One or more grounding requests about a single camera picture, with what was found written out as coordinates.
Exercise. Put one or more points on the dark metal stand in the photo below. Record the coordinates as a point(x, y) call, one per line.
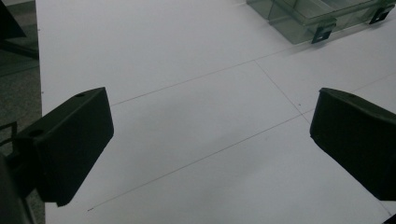
point(11, 31)

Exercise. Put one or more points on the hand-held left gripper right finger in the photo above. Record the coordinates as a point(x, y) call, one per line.
point(358, 140)

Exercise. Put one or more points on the clear green plastic storage box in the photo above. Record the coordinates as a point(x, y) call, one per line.
point(308, 17)

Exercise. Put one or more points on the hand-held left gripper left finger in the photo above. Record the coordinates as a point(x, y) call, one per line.
point(65, 146)

